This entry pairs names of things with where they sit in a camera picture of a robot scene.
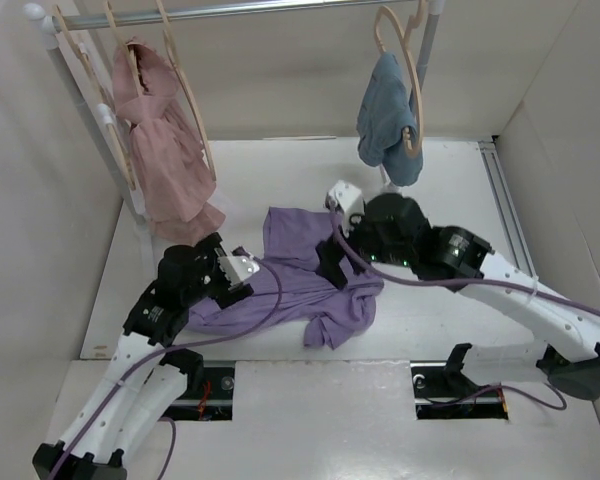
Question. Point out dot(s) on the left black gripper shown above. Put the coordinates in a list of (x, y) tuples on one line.
[(211, 249)]

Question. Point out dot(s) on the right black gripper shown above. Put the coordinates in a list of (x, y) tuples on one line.
[(330, 254)]

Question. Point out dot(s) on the purple t shirt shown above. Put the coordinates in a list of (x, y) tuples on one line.
[(290, 289)]

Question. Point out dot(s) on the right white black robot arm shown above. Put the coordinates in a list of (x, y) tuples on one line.
[(565, 349)]

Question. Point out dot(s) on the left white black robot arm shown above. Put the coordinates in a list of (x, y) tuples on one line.
[(146, 372)]

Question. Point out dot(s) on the wooden hanger with blue garment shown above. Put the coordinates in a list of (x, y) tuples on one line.
[(412, 136)]

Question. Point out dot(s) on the wooden hanger with pink dress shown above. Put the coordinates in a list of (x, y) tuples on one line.
[(127, 53)]

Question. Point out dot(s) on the pink dress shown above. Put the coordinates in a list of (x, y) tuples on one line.
[(166, 149)]

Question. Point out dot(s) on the blue garment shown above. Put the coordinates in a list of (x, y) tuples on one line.
[(383, 117)]

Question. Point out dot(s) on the white clothes rack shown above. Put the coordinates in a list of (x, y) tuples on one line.
[(49, 29)]

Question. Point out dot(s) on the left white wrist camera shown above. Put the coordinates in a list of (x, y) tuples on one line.
[(238, 268)]

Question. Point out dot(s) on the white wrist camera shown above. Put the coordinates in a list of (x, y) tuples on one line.
[(238, 268), (347, 201)]

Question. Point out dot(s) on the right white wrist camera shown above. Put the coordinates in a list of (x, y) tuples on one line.
[(347, 201)]

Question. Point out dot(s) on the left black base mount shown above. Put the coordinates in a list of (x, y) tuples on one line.
[(211, 400)]

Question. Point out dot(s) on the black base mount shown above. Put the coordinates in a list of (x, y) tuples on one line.
[(211, 400), (442, 395)]

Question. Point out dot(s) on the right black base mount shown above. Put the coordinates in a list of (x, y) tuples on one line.
[(442, 395)]

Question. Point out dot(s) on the aluminium rail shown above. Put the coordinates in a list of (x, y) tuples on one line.
[(504, 202)]

